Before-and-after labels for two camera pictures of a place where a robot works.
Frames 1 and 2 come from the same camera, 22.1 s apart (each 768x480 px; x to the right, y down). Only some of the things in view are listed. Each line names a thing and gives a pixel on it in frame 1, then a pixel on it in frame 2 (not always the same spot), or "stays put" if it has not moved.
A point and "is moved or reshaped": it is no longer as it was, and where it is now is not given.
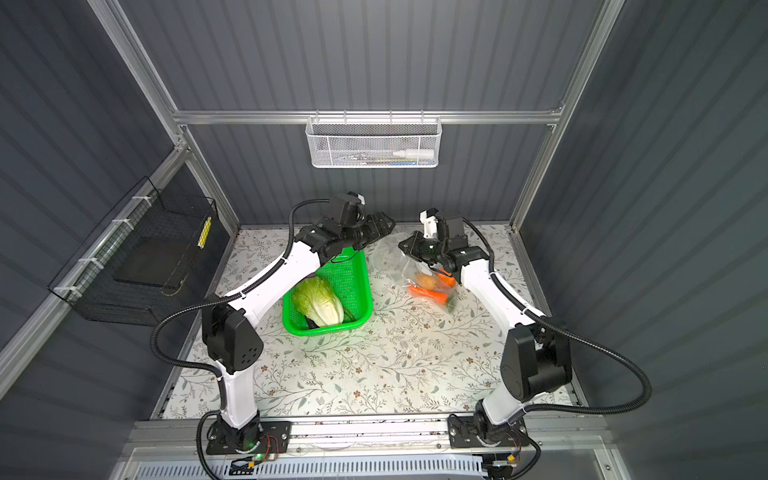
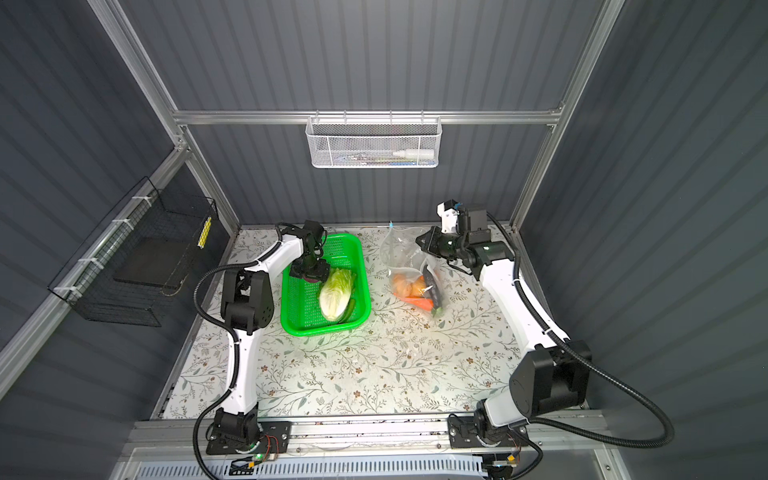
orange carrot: (438, 297) to (423, 303)
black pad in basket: (157, 260) stays put
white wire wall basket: (374, 138) stays put
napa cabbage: (317, 300) to (336, 293)
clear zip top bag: (418, 278) is moved or reshaped
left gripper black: (375, 233) to (320, 273)
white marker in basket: (416, 153) stays put
